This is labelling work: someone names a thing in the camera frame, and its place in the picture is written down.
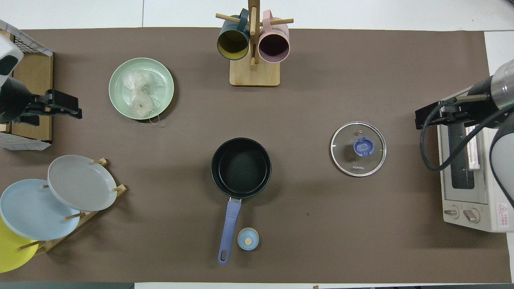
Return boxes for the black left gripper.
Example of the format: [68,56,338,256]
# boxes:
[0,76,83,127]

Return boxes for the glass lid with blue knob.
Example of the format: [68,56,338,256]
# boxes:
[330,121,387,177]

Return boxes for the crumpled white plastic bag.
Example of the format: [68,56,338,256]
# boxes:
[0,132,52,151]

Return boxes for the light blue plate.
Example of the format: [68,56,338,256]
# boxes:
[0,179,81,241]

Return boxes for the wooden mug tree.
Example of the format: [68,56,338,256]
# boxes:
[216,0,294,87]

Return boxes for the white toaster oven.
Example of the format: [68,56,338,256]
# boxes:
[436,86,514,233]

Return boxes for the wire basket wooden shelf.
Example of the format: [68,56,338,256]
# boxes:
[10,53,54,143]

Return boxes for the teal mug with yellow inside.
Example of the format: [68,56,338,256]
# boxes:
[217,9,251,61]

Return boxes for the dark blue pot with handle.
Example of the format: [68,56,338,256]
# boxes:
[211,138,272,265]

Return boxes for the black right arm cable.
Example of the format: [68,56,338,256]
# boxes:
[420,100,514,173]

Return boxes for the yellow plate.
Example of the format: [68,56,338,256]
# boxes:
[0,217,40,273]

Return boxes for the pink mug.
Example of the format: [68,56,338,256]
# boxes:
[258,10,290,63]

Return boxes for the light green plate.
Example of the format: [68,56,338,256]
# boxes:
[108,57,175,120]

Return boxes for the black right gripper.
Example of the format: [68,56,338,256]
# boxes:
[415,75,499,130]

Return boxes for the wooden plate rack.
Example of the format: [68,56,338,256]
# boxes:
[17,158,128,255]

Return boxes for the brown table mat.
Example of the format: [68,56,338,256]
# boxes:
[0,27,512,283]

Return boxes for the grey plate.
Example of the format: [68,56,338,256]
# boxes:
[47,155,118,212]

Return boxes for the translucent white vermicelli bundle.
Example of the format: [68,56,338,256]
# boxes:
[122,70,160,124]

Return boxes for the black wire basket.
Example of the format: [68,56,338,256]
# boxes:
[0,19,53,57]

